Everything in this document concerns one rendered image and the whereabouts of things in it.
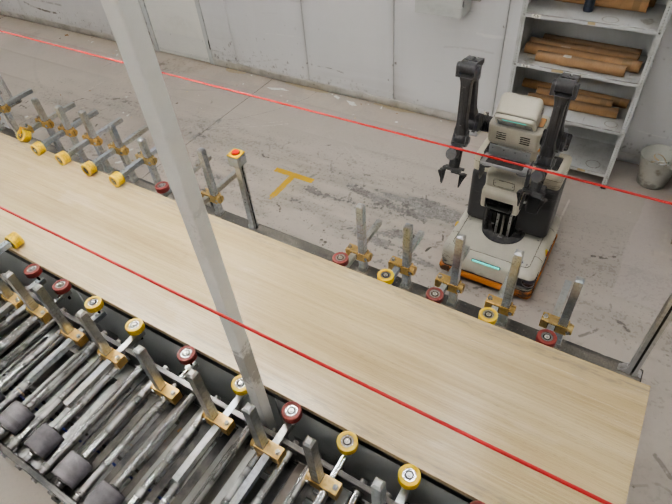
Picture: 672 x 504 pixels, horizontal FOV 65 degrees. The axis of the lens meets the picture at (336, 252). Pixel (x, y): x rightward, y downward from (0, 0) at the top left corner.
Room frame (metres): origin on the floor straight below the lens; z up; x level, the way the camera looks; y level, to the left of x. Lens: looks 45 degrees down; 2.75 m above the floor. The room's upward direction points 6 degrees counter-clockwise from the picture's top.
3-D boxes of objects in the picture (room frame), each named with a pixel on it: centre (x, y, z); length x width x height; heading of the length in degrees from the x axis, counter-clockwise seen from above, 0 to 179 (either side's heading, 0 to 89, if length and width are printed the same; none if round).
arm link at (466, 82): (2.25, -0.69, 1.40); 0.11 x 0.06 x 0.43; 54
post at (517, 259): (1.46, -0.75, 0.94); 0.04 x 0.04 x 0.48; 55
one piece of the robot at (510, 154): (2.27, -0.97, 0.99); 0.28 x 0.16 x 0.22; 55
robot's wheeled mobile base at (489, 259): (2.50, -1.14, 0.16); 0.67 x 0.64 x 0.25; 145
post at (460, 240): (1.60, -0.55, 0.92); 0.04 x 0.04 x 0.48; 55
